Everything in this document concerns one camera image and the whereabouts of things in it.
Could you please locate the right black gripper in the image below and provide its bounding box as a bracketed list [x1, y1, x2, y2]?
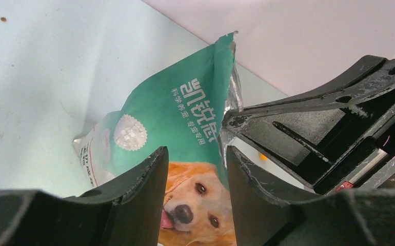
[223, 55, 395, 194]

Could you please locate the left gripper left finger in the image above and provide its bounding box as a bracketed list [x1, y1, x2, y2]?
[0, 147, 169, 245]

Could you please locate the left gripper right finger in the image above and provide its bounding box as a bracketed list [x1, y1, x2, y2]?
[227, 146, 395, 245]

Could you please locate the green dog food bag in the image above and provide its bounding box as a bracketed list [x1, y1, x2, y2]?
[73, 33, 239, 245]

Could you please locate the orange plastic food scoop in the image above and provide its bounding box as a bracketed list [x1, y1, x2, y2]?
[259, 153, 268, 161]

